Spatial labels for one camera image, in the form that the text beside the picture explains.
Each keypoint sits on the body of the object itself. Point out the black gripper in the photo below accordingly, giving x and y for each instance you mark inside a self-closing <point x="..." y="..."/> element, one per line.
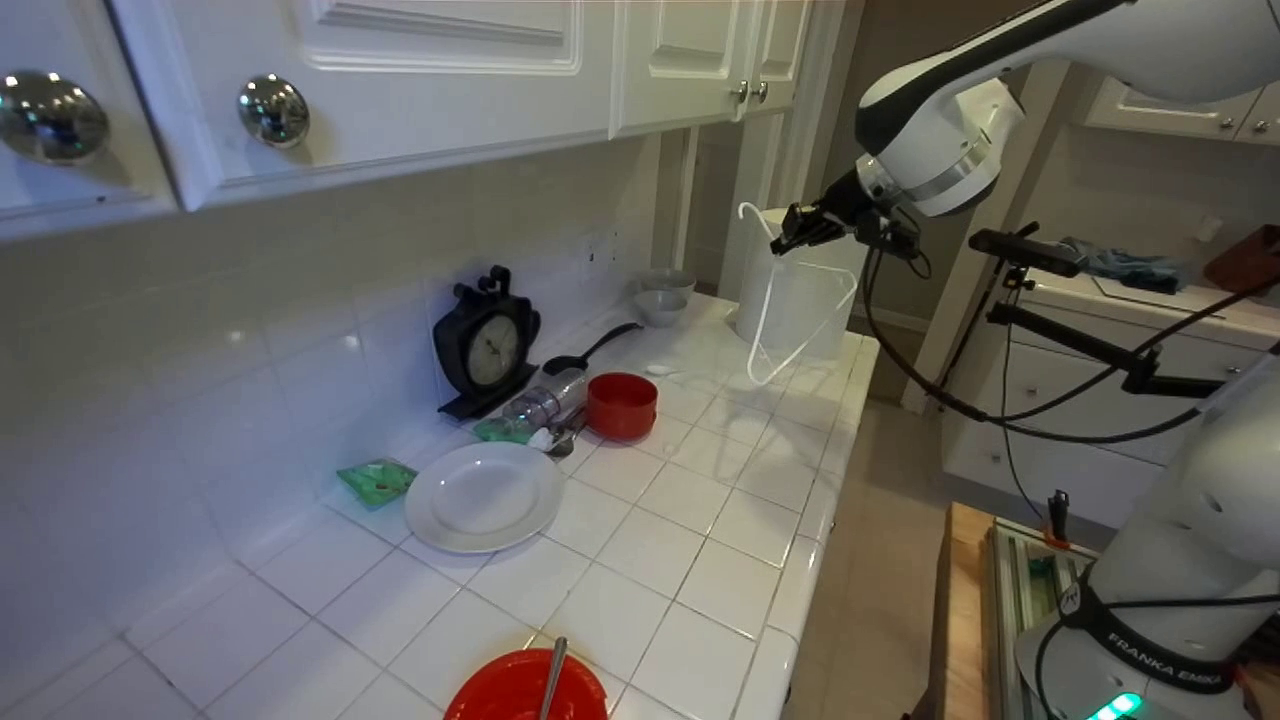
<point x="861" y="213"/>

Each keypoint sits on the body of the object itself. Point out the clear plastic cup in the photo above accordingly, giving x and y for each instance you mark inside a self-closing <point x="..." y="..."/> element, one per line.
<point x="750" y="361"/>

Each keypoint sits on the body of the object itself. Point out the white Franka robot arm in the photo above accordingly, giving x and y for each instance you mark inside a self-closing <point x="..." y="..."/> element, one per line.
<point x="1174" y="40"/>

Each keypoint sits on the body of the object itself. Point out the white upper cabinet door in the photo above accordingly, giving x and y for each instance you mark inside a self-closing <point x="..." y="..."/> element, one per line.
<point x="55" y="26"/>
<point x="683" y="62"/>
<point x="781" y="55"/>
<point x="440" y="80"/>

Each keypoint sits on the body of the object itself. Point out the white side cabinet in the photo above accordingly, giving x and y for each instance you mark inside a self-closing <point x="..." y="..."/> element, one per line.
<point x="1015" y="443"/>

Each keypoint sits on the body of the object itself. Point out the chrome cabinet knob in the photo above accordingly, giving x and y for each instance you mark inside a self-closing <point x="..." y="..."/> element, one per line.
<point x="48" y="113"/>
<point x="274" y="109"/>

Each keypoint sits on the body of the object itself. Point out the grey glass bowl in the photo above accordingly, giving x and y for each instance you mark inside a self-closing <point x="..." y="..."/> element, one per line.
<point x="661" y="296"/>

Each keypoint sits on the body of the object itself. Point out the red plastic cup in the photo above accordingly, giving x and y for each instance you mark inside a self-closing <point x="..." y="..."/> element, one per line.
<point x="620" y="407"/>

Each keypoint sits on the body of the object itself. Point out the black ladle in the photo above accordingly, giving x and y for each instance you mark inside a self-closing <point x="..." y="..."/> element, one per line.
<point x="565" y="361"/>

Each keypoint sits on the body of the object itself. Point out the clear plastic bottle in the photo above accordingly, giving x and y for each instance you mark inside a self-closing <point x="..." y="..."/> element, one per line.
<point x="547" y="402"/>

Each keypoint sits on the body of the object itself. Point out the black kitchen scale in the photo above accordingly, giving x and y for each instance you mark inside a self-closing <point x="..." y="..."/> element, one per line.
<point x="495" y="350"/>

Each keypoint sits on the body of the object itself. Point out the blue cloth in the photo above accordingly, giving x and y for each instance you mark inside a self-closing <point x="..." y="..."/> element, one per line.
<point x="1126" y="265"/>

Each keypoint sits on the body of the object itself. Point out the white ceramic plate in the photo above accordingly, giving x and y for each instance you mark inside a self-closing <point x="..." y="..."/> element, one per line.
<point x="482" y="498"/>

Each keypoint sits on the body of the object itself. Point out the wooden robot platform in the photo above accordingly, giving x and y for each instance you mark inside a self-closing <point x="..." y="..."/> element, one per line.
<point x="960" y="612"/>

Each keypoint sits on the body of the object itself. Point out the brown object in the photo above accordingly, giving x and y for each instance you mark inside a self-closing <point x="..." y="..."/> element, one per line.
<point x="1248" y="262"/>

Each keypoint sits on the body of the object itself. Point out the green sponge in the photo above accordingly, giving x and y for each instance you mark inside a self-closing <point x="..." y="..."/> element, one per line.
<point x="377" y="480"/>

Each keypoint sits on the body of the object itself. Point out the spoon in red bowl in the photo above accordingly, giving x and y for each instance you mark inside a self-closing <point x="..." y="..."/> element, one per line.
<point x="551" y="682"/>

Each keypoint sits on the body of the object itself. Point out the red plastic bowl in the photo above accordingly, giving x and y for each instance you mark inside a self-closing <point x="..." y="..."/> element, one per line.
<point x="500" y="689"/>

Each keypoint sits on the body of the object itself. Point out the black camera mount rod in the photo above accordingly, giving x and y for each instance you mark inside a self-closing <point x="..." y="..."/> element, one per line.
<point x="1027" y="251"/>
<point x="1081" y="342"/>

